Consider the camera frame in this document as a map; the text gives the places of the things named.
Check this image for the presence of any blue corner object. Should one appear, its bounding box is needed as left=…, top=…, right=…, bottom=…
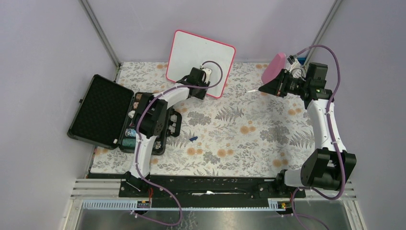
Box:
left=301, top=57, right=311, bottom=65

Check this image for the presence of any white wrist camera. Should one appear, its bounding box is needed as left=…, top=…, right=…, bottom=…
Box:
left=200, top=65, right=212, bottom=83
left=287, top=55, right=301, bottom=69

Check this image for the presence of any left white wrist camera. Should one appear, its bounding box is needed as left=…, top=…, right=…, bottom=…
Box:
left=200, top=65, right=212, bottom=83

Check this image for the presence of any floral table mat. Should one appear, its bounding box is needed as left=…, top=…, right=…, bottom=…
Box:
left=92, top=61, right=330, bottom=178

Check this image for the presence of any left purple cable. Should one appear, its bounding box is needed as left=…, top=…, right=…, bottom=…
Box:
left=130, top=61, right=224, bottom=227

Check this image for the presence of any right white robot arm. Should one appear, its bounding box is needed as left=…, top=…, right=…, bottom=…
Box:
left=259, top=62, right=357, bottom=197

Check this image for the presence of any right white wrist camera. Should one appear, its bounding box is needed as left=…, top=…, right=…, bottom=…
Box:
left=287, top=55, right=301, bottom=69

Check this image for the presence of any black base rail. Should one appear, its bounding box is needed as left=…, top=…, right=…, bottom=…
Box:
left=119, top=172, right=295, bottom=209

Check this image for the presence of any pink framed whiteboard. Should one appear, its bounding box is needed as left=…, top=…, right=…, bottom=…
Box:
left=166, top=30, right=236, bottom=98

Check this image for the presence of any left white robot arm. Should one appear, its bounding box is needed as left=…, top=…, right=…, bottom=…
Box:
left=126, top=66, right=212, bottom=197

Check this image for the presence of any open black case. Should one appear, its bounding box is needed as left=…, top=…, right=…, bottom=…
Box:
left=67, top=74, right=182, bottom=155

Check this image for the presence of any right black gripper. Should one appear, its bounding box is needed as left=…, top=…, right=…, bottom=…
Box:
left=259, top=69, right=309, bottom=98

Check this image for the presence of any pink eraser block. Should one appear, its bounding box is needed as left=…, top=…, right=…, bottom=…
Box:
left=261, top=52, right=287, bottom=84

